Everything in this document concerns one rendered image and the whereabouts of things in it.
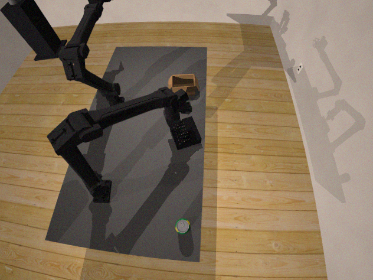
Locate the brown cardboard box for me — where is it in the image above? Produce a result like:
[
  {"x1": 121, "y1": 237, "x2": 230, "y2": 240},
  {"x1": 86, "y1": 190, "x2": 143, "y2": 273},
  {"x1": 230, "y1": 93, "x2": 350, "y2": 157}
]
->
[{"x1": 168, "y1": 74, "x2": 199, "y2": 96}]

